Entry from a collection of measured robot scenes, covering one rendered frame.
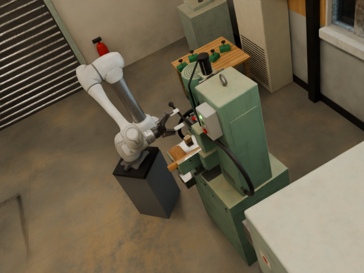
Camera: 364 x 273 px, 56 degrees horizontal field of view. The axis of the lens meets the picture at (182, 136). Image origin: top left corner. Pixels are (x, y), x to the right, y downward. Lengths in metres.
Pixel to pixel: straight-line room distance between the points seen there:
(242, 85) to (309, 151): 1.78
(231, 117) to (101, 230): 2.04
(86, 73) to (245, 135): 1.12
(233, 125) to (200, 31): 2.74
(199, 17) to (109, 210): 2.37
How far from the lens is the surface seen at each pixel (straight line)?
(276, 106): 3.74
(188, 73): 1.89
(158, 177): 2.83
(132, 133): 1.94
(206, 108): 1.62
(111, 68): 2.33
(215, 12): 4.30
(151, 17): 5.05
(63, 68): 4.96
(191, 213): 3.07
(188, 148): 2.28
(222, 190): 2.13
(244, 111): 1.65
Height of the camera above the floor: 2.52
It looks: 43 degrees down
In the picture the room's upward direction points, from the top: 22 degrees counter-clockwise
